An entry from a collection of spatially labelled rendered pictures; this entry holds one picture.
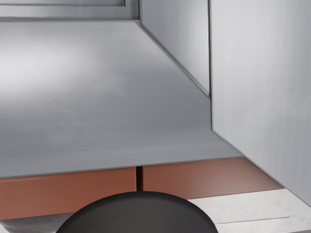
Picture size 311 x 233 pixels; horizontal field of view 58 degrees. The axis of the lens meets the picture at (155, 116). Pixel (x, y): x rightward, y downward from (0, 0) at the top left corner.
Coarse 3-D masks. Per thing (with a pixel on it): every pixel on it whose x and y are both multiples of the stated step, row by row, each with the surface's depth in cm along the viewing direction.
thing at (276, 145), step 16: (224, 128) 18; (240, 128) 19; (256, 128) 19; (272, 128) 19; (288, 128) 19; (304, 128) 19; (240, 144) 19; (256, 144) 19; (272, 144) 19; (288, 144) 20; (304, 144) 20; (256, 160) 20; (272, 160) 20; (288, 160) 20; (304, 160) 20; (272, 176) 20; (288, 176) 21; (304, 176) 21
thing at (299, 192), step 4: (292, 188) 21; (296, 188) 21; (300, 188) 21; (304, 188) 21; (308, 188) 21; (292, 192) 21; (296, 192) 21; (300, 192) 21; (304, 192) 22; (308, 192) 22; (296, 196) 22; (300, 196) 22; (304, 196) 22; (308, 196) 22; (304, 200) 22; (308, 200) 22; (308, 204) 22
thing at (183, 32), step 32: (0, 0) 15; (32, 0) 16; (64, 0) 16; (96, 0) 16; (128, 0) 16; (160, 0) 15; (192, 0) 15; (160, 32) 16; (192, 32) 16; (192, 64) 17
